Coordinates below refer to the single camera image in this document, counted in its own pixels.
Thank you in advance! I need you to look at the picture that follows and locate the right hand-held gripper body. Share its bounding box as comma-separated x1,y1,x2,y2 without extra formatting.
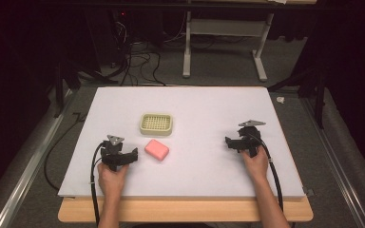
238,119,267,159

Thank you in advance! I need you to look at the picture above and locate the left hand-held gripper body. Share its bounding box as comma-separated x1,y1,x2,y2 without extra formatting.
100,134,128,172

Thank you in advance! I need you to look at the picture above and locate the person's left hand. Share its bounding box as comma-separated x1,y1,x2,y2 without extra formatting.
97,162,130,200

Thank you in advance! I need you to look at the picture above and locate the person's right hand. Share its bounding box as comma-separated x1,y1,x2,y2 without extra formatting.
240,145,269,183

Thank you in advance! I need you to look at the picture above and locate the pink soap bar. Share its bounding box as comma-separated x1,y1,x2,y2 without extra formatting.
144,138,170,162

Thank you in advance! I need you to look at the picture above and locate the cream soap dish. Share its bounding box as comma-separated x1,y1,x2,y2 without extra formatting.
139,112,174,137

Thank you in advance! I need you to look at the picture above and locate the white table mat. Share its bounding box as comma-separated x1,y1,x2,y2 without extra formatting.
57,85,305,201

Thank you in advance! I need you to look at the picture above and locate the wooden table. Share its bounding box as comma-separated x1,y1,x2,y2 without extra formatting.
57,195,315,223

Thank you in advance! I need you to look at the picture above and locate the grey tape piece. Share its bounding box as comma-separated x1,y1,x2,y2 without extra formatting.
301,186,316,198

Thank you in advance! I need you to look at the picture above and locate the black stand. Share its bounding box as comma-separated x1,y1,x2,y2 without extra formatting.
52,58,120,119
266,61,328,130

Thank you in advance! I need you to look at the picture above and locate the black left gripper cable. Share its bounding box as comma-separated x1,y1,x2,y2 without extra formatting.
89,142,106,226

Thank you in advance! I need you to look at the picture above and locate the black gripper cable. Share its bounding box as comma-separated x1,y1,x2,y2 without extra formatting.
89,142,106,226
246,132,285,213

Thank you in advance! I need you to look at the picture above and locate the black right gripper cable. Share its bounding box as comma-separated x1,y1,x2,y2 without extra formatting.
246,132,285,213

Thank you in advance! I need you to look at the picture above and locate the black floor cable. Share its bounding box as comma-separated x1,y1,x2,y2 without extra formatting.
43,111,87,192

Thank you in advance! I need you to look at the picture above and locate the metal floor rail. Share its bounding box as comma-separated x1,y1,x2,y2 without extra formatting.
299,97,365,228
0,89,79,228

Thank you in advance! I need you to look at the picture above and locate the tangle of black floor cables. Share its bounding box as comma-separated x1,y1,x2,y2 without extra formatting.
108,12,169,87

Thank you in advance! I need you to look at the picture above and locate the white metal desk frame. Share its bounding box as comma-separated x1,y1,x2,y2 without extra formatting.
182,10,276,83

